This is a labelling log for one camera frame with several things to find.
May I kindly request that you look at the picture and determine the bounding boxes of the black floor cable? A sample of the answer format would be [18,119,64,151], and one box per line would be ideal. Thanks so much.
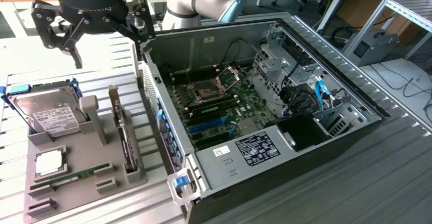
[369,63,432,108]

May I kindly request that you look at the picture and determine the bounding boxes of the thin black wire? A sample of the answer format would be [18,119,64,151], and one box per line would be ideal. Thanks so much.
[225,38,252,66]

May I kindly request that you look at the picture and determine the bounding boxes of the blue disk caddy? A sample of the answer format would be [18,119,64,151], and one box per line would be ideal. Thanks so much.
[0,78,85,136]

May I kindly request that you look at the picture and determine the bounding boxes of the black plastic air duct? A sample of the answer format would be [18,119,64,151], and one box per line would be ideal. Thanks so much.
[265,114,334,153]

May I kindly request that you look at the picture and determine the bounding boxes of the CPU socket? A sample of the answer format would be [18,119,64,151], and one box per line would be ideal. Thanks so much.
[189,81,226,101]

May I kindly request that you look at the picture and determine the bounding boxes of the green graphics card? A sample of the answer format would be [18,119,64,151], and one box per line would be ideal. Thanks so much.
[106,84,138,172]

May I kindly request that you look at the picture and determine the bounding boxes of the green motherboard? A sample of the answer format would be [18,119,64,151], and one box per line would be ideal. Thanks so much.
[165,64,281,151]

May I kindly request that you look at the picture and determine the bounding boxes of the grey power supply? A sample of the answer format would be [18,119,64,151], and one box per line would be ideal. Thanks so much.
[193,129,297,193]

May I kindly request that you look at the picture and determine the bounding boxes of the silver socket cover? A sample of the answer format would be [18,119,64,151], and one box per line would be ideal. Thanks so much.
[213,66,244,94]

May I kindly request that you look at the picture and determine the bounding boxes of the black RAM stick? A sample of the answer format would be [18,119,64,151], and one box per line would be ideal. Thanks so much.
[188,100,237,115]

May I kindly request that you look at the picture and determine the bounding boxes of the coiled black cable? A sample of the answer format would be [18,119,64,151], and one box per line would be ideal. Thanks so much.
[332,26,352,44]

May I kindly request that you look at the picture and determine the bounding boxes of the grey box black handle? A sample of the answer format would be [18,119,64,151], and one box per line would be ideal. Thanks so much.
[342,29,401,67]

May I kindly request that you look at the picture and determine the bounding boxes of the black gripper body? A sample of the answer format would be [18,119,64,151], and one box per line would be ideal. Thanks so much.
[49,0,132,35]

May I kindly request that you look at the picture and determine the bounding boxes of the grey metal disk bay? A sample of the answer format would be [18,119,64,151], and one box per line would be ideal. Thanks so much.
[312,102,364,137]

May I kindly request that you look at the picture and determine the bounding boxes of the grey metal drive cage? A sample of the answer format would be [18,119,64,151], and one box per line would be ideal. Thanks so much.
[252,26,326,89]

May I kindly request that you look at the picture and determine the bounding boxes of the blue expansion slot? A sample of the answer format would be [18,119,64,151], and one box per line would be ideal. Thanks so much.
[186,117,228,134]

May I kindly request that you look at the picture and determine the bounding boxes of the black power wire bundle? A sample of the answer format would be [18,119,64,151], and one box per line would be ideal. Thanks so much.
[278,86,320,116]

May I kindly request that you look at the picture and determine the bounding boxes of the green RAM stick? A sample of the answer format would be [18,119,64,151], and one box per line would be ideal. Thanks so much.
[29,166,112,187]

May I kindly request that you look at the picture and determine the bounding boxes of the black grey PC case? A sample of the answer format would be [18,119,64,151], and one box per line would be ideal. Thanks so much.
[133,11,392,224]

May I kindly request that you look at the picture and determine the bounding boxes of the thin metal locking lever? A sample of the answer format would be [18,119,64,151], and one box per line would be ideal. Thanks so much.
[184,64,194,87]

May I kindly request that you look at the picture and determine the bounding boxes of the silver hard disk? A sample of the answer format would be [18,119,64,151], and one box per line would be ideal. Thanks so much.
[8,86,84,138]

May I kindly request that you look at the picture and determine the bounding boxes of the grey parts rack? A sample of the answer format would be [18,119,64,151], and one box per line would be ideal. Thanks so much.
[21,95,149,223]

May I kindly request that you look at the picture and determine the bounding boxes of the black office chair base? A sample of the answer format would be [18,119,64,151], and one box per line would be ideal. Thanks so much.
[269,0,309,13]

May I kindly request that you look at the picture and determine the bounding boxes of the blue SATA wire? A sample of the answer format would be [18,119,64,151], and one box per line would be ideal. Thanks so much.
[313,80,330,113]

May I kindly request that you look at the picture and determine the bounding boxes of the silver CPU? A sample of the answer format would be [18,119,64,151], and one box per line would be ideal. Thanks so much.
[34,150,66,178]

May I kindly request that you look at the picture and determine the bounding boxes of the aluminium frame table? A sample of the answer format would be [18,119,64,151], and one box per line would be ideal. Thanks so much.
[340,0,432,60]

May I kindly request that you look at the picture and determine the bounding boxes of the silver chipset heatsink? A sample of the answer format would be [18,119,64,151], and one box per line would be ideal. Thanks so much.
[237,119,257,134]

